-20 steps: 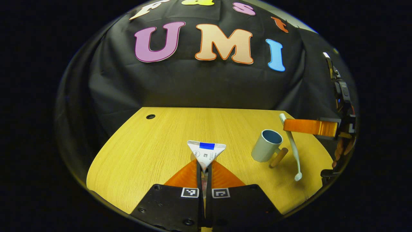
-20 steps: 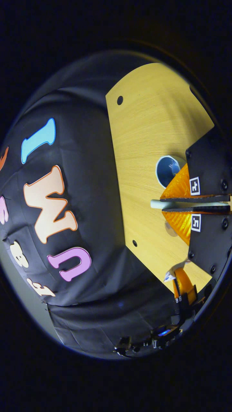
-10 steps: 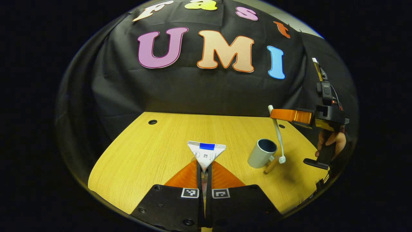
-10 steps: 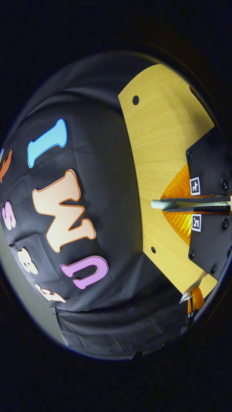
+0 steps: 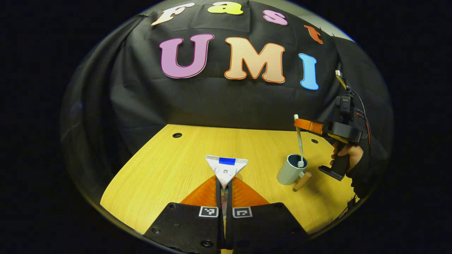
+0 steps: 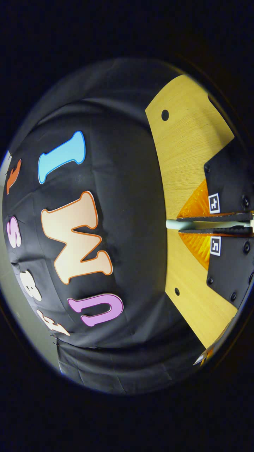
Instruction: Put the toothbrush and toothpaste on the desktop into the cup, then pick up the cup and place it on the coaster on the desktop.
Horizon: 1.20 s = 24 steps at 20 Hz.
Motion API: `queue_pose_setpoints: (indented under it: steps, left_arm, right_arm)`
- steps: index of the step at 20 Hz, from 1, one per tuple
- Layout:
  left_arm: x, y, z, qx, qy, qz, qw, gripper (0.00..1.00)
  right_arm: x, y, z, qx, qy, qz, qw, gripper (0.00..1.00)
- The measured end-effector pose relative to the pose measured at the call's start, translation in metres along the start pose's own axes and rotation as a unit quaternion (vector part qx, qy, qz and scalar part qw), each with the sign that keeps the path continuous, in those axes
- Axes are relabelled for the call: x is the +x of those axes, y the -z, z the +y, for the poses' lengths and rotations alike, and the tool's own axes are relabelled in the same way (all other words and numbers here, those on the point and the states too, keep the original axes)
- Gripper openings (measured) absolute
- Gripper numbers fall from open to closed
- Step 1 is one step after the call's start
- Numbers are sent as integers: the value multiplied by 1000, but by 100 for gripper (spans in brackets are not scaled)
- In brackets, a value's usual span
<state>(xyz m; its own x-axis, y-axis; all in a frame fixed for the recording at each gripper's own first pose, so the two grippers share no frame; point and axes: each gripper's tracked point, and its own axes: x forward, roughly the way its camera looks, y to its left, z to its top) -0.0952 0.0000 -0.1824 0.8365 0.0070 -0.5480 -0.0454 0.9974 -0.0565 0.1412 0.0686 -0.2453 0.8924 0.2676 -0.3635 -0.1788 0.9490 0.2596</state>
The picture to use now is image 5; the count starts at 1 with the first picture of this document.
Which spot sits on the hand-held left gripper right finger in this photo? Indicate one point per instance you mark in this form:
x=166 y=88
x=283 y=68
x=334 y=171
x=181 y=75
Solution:
x=261 y=229

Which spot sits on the white toothpaste tube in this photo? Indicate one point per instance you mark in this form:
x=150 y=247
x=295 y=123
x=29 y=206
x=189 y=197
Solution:
x=226 y=167

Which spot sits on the black backdrop cloth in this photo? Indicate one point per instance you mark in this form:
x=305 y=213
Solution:
x=212 y=102

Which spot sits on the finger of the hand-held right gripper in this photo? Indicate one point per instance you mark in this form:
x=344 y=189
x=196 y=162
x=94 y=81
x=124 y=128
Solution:
x=310 y=126

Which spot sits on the white toothbrush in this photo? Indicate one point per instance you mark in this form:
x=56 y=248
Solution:
x=299 y=144

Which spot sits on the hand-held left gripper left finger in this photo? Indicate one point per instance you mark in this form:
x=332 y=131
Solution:
x=187 y=229

